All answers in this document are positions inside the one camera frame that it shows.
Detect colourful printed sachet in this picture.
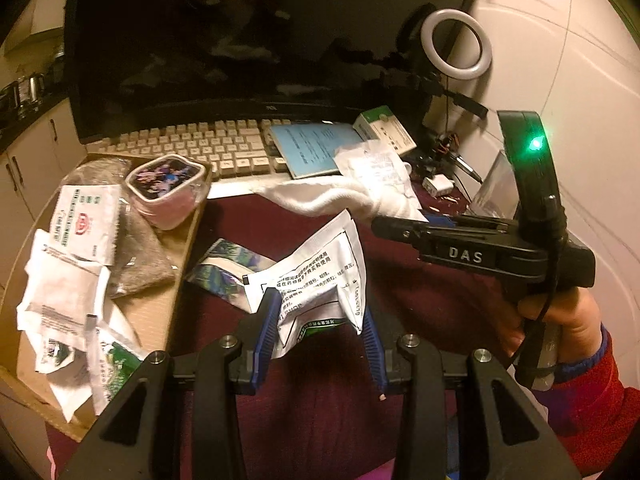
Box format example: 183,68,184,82
186,238,274,313

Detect white towel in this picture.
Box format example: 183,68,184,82
256,176,426,223

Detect green white medicine sachet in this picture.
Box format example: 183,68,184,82
36,315,149,422

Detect large white medicine pouch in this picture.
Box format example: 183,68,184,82
334,140,420,208

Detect red sleeve right forearm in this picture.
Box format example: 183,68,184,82
534,330,639,478

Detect right hand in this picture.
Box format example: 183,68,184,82
492,287,603,364

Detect clear plastic container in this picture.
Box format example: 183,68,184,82
469,151,518,220

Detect white power adapter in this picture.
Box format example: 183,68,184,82
422,174,454,198

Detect clear plastic bag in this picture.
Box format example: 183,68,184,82
63,157,176,299

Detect pink cartoon zip pouch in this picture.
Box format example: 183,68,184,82
125,154,208,231

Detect brown cardboard box tray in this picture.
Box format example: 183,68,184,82
1,162,212,442

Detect beige computer keyboard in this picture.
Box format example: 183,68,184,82
87,119,291,179

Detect light blue booklet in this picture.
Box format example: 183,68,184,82
269,122,362,180

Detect green white medicine box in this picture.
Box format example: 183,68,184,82
352,106,416,155

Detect white flat sachet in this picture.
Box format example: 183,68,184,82
16,229,111,351

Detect white red logo sachet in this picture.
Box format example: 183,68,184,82
49,184,122,266

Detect black TCL monitor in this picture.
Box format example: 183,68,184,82
64,0,474,143

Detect white ring light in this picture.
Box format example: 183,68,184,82
420,9,492,80

